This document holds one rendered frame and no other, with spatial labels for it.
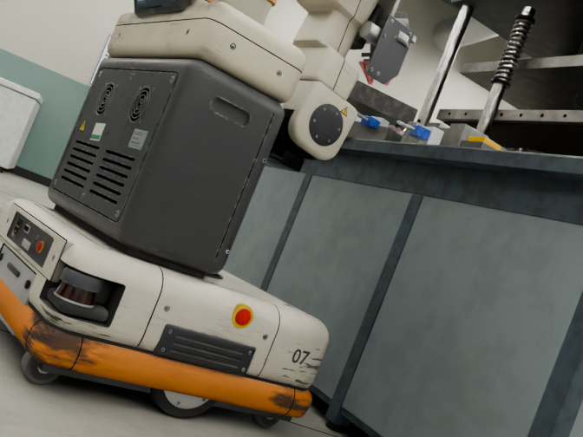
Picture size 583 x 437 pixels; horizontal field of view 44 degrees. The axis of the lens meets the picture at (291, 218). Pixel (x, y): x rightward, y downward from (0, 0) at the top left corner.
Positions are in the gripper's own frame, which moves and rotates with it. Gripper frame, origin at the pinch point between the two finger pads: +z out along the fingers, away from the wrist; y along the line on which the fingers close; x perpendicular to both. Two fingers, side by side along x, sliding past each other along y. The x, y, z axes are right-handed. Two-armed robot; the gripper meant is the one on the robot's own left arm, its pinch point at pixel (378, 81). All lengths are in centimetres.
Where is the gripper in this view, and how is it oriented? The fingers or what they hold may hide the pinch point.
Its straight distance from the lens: 230.4
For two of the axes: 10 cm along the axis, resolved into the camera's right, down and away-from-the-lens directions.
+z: 0.1, 9.7, 2.3
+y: -5.6, -1.9, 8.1
